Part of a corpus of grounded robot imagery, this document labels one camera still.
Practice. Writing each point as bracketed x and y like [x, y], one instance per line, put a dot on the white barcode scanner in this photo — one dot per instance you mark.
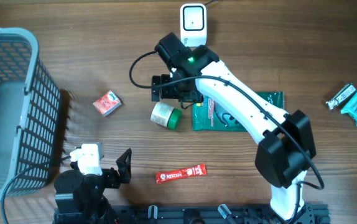
[193, 24]

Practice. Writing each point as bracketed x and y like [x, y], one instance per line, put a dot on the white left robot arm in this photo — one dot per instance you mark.
[79, 197]

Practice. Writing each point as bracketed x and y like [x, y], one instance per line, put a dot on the green lid jar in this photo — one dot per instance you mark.
[166, 116]

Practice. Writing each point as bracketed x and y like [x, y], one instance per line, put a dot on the red Nescafe stick sachet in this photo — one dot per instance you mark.
[197, 170]

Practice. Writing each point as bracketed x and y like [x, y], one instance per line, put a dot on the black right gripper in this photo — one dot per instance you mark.
[165, 91]

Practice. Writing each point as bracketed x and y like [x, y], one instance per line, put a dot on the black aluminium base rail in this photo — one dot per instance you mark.
[248, 214]

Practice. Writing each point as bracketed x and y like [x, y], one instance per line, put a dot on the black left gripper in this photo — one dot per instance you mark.
[114, 182]

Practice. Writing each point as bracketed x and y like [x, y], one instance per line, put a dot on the grey plastic mesh basket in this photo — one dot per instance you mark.
[29, 111]

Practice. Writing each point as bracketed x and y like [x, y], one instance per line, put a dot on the small red juice box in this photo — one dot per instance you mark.
[107, 103]

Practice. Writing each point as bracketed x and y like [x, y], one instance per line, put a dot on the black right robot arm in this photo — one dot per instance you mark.
[285, 144]

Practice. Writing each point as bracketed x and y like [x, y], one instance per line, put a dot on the green 3M gloves package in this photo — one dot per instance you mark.
[212, 117]

